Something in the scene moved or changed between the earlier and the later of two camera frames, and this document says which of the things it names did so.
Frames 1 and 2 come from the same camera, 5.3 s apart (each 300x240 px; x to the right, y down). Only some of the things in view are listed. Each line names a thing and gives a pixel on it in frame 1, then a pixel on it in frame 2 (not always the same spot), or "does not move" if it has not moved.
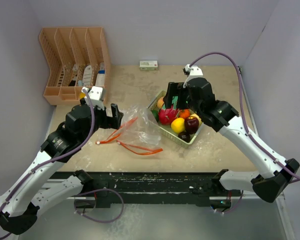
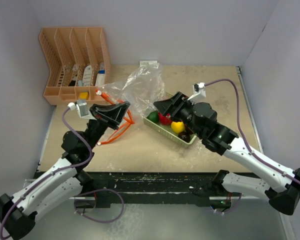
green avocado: x=155 y=114 does not move
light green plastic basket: x=167 y=129 does not move
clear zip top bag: x=138 y=130 → x=144 y=87
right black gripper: x=174 y=89 → x=172 y=106
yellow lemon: x=177 y=125 does not move
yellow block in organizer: x=82 y=95 does not move
